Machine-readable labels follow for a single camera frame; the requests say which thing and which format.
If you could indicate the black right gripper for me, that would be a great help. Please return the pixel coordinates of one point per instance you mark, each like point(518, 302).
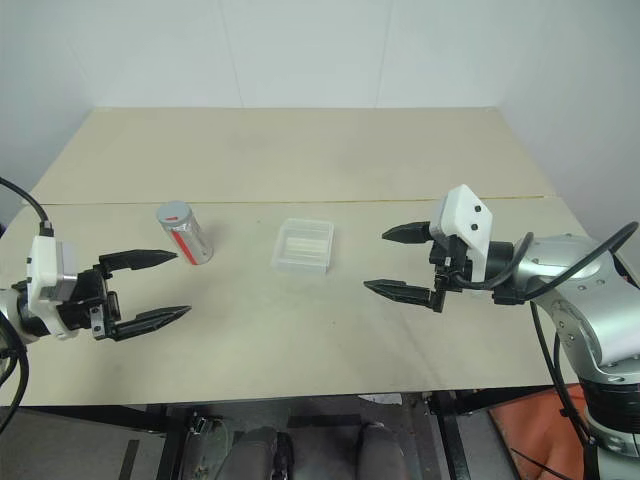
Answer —
point(452, 257)

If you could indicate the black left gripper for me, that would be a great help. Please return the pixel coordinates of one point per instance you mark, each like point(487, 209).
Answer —
point(87, 300)

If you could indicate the silver red can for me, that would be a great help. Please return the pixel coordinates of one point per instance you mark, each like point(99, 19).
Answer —
point(192, 245)

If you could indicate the clear plastic container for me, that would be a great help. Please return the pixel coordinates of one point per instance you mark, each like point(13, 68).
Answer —
point(302, 247)

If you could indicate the small metal clamp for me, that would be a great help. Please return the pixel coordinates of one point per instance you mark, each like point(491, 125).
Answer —
point(205, 427)

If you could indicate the black tape strip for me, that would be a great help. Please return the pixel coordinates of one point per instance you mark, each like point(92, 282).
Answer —
point(129, 460)

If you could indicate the dark rounded shape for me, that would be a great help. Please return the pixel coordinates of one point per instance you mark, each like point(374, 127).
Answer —
point(382, 455)
point(260, 455)

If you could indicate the orange object under table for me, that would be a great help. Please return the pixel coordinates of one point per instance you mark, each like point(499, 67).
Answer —
point(520, 435)

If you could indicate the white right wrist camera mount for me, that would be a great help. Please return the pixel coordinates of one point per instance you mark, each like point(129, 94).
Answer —
point(470, 210)

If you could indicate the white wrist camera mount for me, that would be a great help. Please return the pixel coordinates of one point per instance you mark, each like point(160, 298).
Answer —
point(42, 270)
point(470, 210)

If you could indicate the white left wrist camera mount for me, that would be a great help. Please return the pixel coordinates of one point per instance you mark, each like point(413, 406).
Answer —
point(42, 270)

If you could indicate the black metal table frame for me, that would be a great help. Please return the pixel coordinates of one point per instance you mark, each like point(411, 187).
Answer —
point(172, 440)

